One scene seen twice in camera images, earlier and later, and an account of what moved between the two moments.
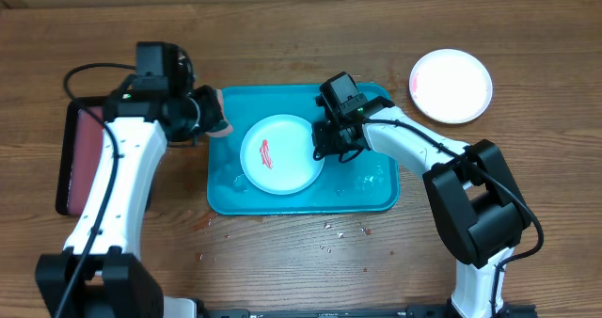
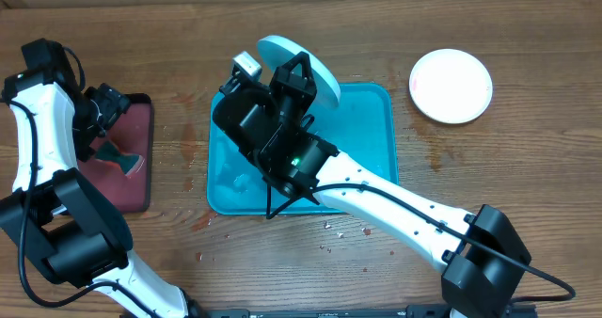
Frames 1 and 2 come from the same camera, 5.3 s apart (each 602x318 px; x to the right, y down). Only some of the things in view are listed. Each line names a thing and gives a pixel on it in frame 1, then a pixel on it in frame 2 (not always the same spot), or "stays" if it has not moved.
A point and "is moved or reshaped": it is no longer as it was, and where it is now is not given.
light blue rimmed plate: (277, 155) is moved or reshaped
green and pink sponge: (225, 130) is moved or reshaped
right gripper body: (333, 140) -> (304, 126)
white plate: (451, 86) stays
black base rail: (507, 310) stays
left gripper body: (198, 112) -> (97, 109)
